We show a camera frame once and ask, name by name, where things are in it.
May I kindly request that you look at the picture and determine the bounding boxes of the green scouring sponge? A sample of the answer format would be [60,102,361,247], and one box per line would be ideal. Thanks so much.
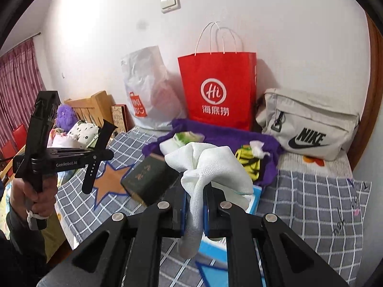
[173,132,205,146]

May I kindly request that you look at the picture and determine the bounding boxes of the white fruit print mattress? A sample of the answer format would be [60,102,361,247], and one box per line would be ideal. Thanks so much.
[277,150,353,178]

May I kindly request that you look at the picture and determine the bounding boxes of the white tissue paper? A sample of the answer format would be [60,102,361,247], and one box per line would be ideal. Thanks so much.
[249,141,270,159]

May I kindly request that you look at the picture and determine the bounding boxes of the beige Nike waist bag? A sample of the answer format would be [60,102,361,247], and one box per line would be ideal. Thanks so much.
[256,88,360,161]

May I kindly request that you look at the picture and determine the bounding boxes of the white spotted pillow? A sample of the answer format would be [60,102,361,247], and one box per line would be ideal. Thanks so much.
[68,121,99,149]

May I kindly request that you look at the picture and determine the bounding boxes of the white fabric glove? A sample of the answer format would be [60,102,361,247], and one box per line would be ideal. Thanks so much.
[164,142,253,259]

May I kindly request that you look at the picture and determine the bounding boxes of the yellow black small pouch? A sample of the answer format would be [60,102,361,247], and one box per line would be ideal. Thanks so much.
[235,144,271,184]

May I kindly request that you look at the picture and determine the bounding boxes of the red striped curtain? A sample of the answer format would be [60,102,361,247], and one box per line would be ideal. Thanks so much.
[0,39,45,145]

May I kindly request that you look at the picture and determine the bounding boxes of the person's left hand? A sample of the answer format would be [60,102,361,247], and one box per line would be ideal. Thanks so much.
[10,174,58,220]

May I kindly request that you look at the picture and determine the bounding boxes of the blue star felt mat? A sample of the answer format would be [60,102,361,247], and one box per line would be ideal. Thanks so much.
[195,262,229,287]

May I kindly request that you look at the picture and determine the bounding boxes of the white Miniso plastic bag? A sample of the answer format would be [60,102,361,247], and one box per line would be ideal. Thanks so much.
[121,46,186,131]

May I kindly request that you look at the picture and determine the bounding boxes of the wooden headboard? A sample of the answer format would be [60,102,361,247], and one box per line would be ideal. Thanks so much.
[64,91,114,128]

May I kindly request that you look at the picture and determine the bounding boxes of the pastel blanket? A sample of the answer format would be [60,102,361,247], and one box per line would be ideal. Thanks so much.
[47,128,86,149]

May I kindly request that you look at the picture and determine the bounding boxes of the purple plush toy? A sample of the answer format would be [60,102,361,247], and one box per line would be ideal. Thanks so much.
[56,104,78,132]

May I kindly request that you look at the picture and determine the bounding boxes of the dark green box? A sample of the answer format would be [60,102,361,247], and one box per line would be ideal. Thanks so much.
[121,154,180,206]

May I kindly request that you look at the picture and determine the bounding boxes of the brown star felt mat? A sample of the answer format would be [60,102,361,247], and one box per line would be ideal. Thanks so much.
[94,161,134,210]

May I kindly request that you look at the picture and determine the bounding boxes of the wall light switch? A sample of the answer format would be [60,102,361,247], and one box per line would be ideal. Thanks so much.
[160,0,180,14]

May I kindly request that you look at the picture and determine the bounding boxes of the grey checked bed sheet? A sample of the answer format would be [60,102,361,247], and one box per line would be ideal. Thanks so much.
[55,125,373,287]

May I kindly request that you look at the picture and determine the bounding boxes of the blue tissue pack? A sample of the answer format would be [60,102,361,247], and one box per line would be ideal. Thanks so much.
[199,184,257,264]

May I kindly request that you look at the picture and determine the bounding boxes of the patterned book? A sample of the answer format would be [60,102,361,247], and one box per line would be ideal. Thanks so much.
[111,104,134,133]

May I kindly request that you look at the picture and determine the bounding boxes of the purple towel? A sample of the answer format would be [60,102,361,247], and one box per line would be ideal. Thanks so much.
[142,119,284,188]

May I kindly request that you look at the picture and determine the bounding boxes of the wooden door frame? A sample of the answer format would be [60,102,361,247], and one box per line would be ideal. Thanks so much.
[347,14,383,170]

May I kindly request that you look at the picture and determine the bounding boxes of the red paper shopping bag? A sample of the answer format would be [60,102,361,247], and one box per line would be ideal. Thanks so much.
[178,47,257,131]

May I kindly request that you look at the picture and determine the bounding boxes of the black watch strap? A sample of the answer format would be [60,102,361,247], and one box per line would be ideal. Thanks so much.
[81,119,118,195]

